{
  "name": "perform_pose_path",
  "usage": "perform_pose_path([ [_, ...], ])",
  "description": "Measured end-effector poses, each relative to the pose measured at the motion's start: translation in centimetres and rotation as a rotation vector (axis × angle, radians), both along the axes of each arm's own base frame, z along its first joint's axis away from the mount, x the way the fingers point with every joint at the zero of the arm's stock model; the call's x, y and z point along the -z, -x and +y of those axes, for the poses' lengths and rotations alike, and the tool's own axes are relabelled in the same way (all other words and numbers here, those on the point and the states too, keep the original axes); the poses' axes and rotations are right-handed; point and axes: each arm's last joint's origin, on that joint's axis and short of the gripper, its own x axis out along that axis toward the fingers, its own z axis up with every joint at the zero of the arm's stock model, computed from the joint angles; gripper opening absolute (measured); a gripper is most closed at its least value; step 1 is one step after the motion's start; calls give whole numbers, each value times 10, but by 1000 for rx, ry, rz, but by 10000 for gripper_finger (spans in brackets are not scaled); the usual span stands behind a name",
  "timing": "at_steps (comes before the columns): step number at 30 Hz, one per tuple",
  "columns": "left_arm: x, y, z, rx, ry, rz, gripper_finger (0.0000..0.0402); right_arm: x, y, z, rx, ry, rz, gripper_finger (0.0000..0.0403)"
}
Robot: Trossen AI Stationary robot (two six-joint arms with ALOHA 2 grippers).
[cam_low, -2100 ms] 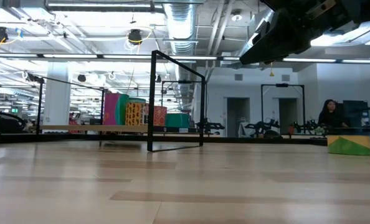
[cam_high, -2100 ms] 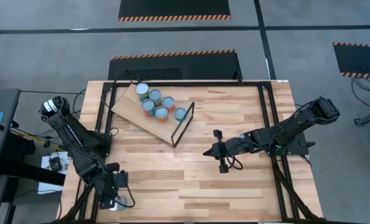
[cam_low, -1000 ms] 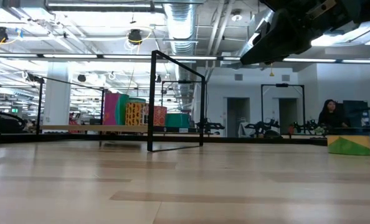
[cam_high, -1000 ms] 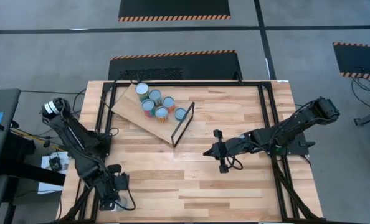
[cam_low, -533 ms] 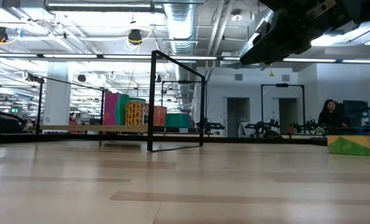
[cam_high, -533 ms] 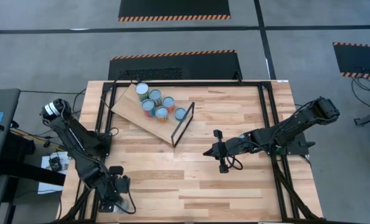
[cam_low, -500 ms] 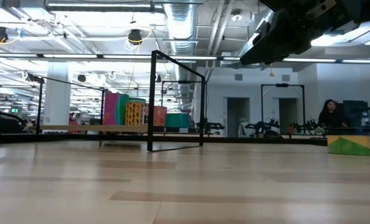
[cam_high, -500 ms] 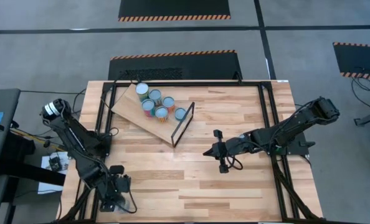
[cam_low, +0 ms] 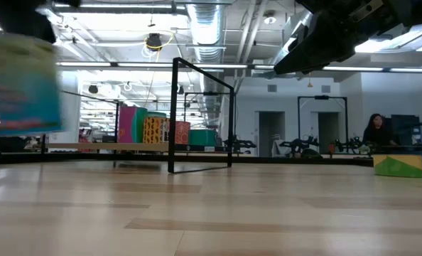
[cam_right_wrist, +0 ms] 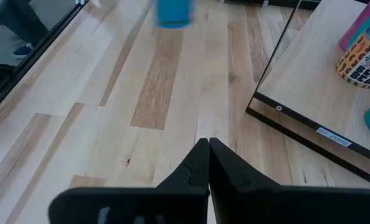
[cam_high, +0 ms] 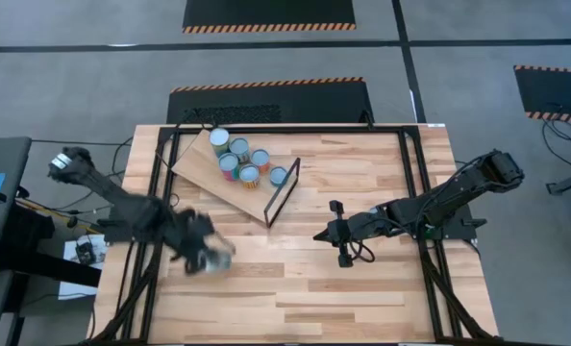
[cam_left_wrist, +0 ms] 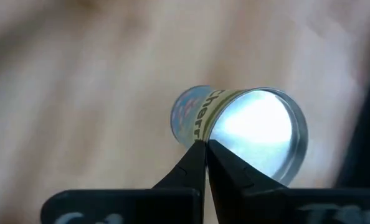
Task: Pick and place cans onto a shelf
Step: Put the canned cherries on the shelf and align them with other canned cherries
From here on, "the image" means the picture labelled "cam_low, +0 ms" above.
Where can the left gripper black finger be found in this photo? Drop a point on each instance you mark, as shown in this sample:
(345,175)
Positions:
(26,19)

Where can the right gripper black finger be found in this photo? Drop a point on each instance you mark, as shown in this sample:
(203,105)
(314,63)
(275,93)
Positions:
(314,68)
(324,39)

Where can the blue cereal box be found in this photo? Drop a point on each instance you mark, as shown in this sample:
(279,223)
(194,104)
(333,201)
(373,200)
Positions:
(26,89)

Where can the teal box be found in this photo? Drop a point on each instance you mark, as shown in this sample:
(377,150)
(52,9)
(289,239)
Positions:
(204,138)

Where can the pink box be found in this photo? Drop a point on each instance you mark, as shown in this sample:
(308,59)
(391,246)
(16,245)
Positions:
(127,124)

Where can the red white labelled can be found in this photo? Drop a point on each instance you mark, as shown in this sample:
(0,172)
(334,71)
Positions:
(183,133)

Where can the orange patterned box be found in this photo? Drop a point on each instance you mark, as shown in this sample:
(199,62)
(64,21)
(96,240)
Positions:
(154,131)

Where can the black background robot arm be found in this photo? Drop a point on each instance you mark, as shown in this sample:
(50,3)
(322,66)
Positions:
(239,144)
(349,144)
(298,144)

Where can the black-framed wooden shelf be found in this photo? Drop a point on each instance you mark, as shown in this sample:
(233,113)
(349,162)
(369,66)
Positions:
(108,146)

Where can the hanging orange pendant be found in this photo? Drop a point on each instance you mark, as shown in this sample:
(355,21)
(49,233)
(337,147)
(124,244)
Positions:
(309,83)

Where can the white LED light bar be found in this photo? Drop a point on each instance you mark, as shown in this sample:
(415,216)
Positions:
(353,68)
(413,70)
(83,64)
(264,67)
(143,65)

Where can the dark doorway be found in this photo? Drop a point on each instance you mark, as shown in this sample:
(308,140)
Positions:
(270,133)
(324,131)

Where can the person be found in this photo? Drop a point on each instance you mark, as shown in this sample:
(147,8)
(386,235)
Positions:
(376,133)

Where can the white building column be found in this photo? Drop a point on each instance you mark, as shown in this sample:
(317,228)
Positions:
(71,113)

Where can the dark computer monitor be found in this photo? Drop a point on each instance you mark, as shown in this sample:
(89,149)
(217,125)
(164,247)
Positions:
(406,128)

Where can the wall air vent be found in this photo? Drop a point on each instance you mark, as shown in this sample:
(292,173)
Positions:
(325,89)
(272,88)

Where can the black station frame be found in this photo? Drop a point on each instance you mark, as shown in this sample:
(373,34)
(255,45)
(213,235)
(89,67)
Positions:
(321,97)

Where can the silver spiral air duct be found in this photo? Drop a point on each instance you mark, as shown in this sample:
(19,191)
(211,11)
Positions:
(285,46)

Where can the black table frame rail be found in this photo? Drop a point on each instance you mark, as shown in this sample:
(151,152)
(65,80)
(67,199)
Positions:
(285,160)

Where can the corrugated silver air duct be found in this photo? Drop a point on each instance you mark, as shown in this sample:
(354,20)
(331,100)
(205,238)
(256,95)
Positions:
(205,28)

